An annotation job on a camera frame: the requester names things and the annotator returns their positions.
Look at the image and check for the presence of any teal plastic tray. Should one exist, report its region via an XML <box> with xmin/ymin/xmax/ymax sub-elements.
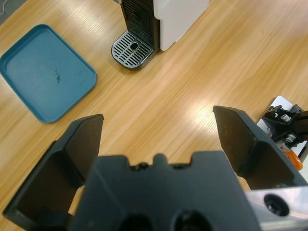
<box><xmin>0</xmin><ymin>23</ymin><xmax>98</xmax><ymax>124</ymax></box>

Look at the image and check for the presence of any chrome drip tray grille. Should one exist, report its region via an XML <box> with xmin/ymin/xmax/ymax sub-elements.
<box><xmin>111</xmin><ymin>30</ymin><xmax>154</xmax><ymax>72</ymax></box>

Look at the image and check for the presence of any white capsule coffee machine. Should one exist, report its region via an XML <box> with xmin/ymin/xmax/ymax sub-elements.
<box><xmin>119</xmin><ymin>0</ymin><xmax>210</xmax><ymax>72</ymax></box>

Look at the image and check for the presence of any orange cable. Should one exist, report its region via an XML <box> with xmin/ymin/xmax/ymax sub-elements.
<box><xmin>282</xmin><ymin>146</ymin><xmax>303</xmax><ymax>172</ymax></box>

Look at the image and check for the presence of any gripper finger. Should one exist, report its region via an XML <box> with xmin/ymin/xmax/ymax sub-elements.
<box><xmin>3</xmin><ymin>114</ymin><xmax>104</xmax><ymax>222</ymax></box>
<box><xmin>213</xmin><ymin>105</ymin><xmax>308</xmax><ymax>191</ymax></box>

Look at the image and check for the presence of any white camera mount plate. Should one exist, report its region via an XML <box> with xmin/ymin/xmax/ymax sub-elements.
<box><xmin>256</xmin><ymin>95</ymin><xmax>308</xmax><ymax>159</ymax></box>

